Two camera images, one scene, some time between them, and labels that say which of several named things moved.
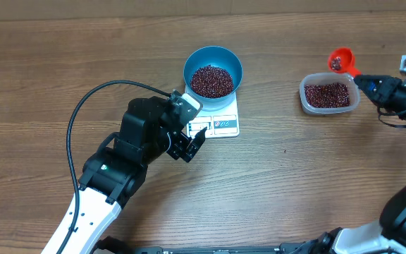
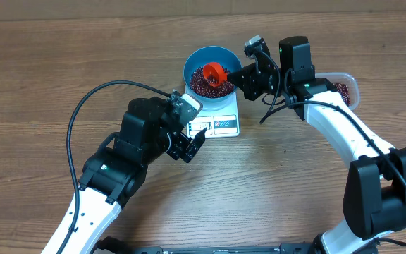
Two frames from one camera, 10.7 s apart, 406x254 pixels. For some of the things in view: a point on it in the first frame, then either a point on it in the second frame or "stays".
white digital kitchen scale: [221, 122] stays
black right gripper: [382, 91] → [244, 84]
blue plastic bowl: [212, 75] stays
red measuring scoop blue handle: [342, 60] → [216, 68]
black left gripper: [182, 141] stays
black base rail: [286, 248] stays
